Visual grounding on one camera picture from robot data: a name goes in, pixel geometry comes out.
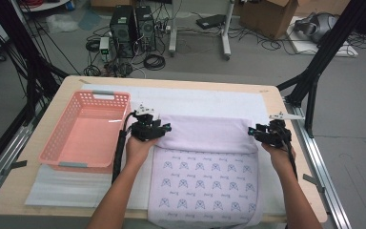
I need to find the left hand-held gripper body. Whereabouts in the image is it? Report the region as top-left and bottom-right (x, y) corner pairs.
(130, 103), (162, 143)

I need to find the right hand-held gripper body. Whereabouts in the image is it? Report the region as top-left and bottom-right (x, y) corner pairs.
(259, 111), (306, 149)

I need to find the pink plastic basket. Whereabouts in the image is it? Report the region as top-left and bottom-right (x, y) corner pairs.
(37, 89), (132, 175)

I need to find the lavender printed towel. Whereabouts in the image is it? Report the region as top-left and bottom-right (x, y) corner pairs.
(146, 114), (265, 229)

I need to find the person's right hand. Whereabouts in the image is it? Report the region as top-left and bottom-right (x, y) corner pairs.
(260, 142), (296, 177)

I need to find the person's left hand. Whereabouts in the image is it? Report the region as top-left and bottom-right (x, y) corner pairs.
(125, 136), (160, 172)

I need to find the white grid foam mat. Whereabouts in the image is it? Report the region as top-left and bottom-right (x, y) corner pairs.
(24, 83), (289, 217)

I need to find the white flat board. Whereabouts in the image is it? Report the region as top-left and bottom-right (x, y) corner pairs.
(286, 15), (359, 58)

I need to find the white-legged desk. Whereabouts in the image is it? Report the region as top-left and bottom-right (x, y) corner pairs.
(168, 0), (236, 62)

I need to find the white power adapter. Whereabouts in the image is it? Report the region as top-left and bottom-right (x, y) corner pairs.
(98, 36), (111, 62)

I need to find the white power strip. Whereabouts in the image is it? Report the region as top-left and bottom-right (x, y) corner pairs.
(156, 20), (173, 36)

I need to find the black computer tower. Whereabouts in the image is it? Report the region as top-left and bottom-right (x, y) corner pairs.
(109, 4), (137, 60)
(134, 5), (158, 53)

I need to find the open cardboard box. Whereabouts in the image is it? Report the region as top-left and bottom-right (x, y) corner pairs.
(238, 0), (300, 40)

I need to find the black flat device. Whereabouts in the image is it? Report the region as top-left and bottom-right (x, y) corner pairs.
(195, 13), (228, 31)

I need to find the grey rounded device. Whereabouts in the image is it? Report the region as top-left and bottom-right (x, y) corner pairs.
(294, 11), (339, 44)

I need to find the blue sheet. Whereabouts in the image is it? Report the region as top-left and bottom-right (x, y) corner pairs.
(77, 9), (103, 31)

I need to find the clear plastic bag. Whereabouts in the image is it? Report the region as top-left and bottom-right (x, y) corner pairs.
(46, 12), (81, 34)

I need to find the large closed cardboard box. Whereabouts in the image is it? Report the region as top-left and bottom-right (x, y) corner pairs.
(295, 0), (353, 16)

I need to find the white round table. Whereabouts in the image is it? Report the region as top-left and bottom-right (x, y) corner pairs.
(18, 0), (71, 13)

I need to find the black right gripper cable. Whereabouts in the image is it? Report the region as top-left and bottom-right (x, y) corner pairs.
(282, 137), (300, 182)

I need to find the black sleeved left gripper cable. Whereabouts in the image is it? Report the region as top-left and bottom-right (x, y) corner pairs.
(111, 110), (138, 186)

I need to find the aluminium rail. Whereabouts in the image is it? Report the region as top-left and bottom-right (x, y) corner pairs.
(284, 98), (353, 229)
(0, 122), (34, 208)

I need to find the coil of black cable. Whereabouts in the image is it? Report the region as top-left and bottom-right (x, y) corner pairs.
(142, 52), (167, 72)

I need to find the black frame post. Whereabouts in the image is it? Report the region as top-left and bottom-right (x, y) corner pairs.
(0, 0), (71, 179)
(275, 0), (366, 139)

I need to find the red cable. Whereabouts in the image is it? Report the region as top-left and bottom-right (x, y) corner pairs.
(20, 0), (46, 10)

